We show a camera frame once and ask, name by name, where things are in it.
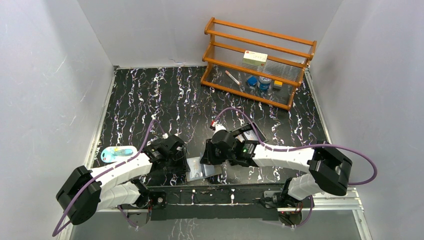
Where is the stack of credit cards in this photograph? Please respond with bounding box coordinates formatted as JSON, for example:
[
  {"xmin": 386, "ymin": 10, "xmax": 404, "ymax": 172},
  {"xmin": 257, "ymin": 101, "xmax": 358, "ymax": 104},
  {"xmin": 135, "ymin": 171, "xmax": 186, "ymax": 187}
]
[{"xmin": 236, "ymin": 130, "xmax": 258, "ymax": 142}]

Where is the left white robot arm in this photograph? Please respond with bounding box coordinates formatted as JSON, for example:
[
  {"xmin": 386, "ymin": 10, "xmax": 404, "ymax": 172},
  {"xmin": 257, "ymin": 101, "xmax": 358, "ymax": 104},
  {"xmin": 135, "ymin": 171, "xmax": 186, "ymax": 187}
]
[{"xmin": 56, "ymin": 135, "xmax": 186, "ymax": 225}]

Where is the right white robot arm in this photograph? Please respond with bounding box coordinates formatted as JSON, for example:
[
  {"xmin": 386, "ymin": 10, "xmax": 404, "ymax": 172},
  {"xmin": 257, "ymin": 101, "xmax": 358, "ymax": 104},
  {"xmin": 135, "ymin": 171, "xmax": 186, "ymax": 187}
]
[{"xmin": 200, "ymin": 129, "xmax": 352, "ymax": 207}]

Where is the black plastic card box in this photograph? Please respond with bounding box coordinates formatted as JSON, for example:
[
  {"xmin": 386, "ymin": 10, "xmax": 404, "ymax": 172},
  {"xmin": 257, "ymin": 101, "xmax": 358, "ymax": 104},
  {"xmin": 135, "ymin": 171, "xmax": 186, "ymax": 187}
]
[{"xmin": 230, "ymin": 122, "xmax": 268, "ymax": 143}]

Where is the white blue blister pack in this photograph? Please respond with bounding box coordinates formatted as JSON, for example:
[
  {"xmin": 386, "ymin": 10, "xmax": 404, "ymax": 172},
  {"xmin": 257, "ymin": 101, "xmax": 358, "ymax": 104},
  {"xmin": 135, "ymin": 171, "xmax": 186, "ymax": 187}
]
[{"xmin": 100, "ymin": 145, "xmax": 138, "ymax": 164}]

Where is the blue small cube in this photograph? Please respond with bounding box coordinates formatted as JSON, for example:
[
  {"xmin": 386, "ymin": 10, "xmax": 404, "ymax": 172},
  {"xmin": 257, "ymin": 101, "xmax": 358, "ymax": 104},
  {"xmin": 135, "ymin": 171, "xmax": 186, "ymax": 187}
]
[{"xmin": 246, "ymin": 76, "xmax": 258, "ymax": 88}]

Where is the red white pen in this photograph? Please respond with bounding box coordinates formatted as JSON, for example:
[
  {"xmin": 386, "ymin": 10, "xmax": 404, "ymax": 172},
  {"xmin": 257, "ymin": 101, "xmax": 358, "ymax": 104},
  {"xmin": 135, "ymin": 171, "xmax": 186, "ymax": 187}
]
[{"xmin": 225, "ymin": 70, "xmax": 241, "ymax": 86}]

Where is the blue white round can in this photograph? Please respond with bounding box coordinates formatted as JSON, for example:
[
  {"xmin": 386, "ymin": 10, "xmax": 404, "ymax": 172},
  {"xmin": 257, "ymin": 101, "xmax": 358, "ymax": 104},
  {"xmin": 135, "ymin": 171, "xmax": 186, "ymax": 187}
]
[{"xmin": 257, "ymin": 76, "xmax": 272, "ymax": 92}]

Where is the yellow black small block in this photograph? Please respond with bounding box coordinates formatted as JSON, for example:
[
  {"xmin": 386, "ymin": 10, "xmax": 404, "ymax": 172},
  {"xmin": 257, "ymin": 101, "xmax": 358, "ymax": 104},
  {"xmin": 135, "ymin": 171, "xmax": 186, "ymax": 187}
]
[{"xmin": 272, "ymin": 80, "xmax": 283, "ymax": 92}]

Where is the orange wooden shelf rack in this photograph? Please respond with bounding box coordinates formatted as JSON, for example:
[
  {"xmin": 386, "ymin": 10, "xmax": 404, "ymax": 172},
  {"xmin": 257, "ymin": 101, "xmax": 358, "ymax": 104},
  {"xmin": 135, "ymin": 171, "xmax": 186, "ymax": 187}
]
[{"xmin": 200, "ymin": 17, "xmax": 318, "ymax": 111}]

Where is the white green carton box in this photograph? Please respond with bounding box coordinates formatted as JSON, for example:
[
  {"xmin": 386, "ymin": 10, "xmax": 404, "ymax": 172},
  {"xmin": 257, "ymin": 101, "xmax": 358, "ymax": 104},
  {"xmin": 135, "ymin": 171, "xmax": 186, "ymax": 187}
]
[{"xmin": 242, "ymin": 50, "xmax": 268, "ymax": 67}]

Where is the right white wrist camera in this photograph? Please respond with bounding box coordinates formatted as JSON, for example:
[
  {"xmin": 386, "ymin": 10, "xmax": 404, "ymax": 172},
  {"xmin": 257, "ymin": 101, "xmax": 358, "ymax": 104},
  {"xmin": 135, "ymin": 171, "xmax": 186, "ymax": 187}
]
[{"xmin": 209, "ymin": 121, "xmax": 227, "ymax": 134}]

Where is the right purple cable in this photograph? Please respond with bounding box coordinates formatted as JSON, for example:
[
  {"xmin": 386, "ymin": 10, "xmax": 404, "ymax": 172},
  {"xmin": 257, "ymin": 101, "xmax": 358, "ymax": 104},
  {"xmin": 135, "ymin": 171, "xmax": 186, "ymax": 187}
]
[{"xmin": 211, "ymin": 107, "xmax": 379, "ymax": 228}]

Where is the purple cable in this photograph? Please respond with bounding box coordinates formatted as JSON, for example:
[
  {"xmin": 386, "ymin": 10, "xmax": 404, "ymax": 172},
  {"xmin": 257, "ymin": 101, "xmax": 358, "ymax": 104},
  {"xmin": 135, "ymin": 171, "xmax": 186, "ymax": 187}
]
[
  {"xmin": 211, "ymin": 107, "xmax": 379, "ymax": 228},
  {"xmin": 51, "ymin": 119, "xmax": 168, "ymax": 238}
]

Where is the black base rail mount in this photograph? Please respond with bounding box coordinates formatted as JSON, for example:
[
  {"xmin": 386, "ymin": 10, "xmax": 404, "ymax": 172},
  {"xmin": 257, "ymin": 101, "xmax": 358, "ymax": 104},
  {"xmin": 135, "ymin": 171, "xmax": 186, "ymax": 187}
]
[{"xmin": 122, "ymin": 183, "xmax": 315, "ymax": 226}]

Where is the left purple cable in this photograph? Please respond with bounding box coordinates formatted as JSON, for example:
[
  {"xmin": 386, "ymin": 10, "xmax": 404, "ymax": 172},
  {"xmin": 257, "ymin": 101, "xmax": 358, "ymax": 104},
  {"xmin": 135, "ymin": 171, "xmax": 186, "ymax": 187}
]
[{"xmin": 51, "ymin": 119, "xmax": 168, "ymax": 238}]

